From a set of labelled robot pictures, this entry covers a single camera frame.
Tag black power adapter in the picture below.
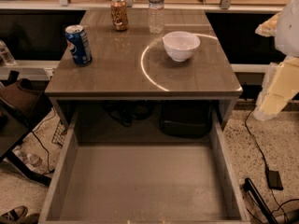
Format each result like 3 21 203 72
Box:
266 169 283 190

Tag plastic bottle on left shelf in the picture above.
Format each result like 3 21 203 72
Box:
0 40 16 65

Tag black bag under cabinet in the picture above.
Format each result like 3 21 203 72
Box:
159 101 212 138

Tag plastic bottle on floor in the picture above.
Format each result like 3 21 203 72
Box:
14 149 46 175

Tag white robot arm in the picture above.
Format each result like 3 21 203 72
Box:
253 0 299 121

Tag white ceramic bowl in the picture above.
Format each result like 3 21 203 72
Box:
163 31 200 62

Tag black cable on left floor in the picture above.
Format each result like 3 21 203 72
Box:
30 107 57 175

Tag open grey top drawer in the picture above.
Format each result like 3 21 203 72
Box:
39 105 249 224

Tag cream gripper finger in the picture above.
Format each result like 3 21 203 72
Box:
255 13 280 37
253 57 299 121

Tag clear plastic water bottle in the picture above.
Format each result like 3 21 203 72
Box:
148 0 164 34

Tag shoe at bottom left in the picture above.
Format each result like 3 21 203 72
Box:
0 205 28 224

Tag dark chair at left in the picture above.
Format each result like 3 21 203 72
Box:
0 71 52 186

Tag grey wooden cabinet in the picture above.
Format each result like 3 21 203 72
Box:
46 8 242 123

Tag blue pepsi can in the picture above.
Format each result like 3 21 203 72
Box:
65 25 93 66

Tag brown gold soda can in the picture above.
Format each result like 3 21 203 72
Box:
111 0 128 31

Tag black bar on floor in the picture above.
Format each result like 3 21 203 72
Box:
244 177 278 224

